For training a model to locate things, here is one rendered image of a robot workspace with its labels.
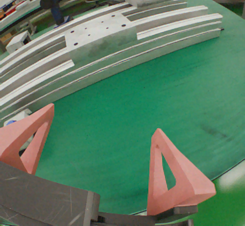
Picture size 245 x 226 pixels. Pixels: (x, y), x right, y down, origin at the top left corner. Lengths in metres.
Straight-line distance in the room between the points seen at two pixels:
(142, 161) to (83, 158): 0.12
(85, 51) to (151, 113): 0.20
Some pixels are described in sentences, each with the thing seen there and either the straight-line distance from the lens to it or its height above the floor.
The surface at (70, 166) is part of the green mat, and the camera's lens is 0.34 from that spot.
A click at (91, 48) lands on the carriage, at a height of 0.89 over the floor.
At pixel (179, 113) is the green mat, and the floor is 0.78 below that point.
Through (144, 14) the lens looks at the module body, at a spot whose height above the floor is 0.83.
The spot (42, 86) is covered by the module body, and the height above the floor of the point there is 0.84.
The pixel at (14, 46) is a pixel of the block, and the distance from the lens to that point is 0.77.
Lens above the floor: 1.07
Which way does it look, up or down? 53 degrees down
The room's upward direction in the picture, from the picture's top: 18 degrees counter-clockwise
